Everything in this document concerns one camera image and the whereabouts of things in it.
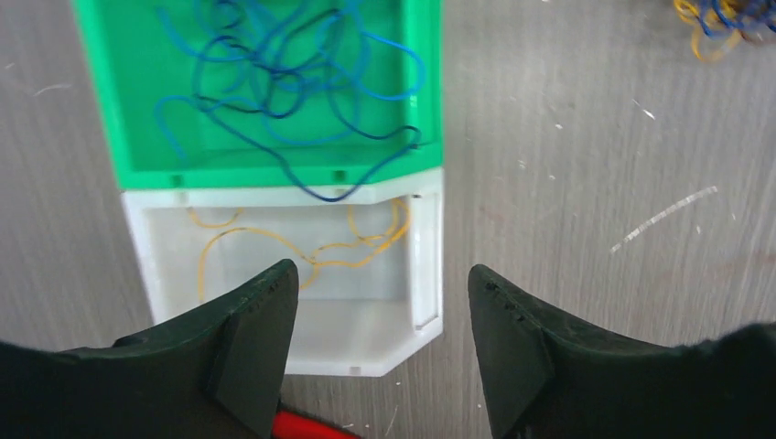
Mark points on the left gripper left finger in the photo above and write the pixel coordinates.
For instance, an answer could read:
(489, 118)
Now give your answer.
(213, 372)

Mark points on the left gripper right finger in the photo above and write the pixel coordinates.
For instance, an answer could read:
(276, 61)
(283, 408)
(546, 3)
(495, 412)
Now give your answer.
(546, 373)

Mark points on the red shirt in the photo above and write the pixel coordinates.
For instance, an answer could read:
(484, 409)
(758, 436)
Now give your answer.
(293, 425)

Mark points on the white plastic bin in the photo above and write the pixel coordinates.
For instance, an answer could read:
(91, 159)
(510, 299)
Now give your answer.
(370, 267)

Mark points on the green plastic bin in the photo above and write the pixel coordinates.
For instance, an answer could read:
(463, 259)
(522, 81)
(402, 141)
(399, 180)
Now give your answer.
(306, 94)

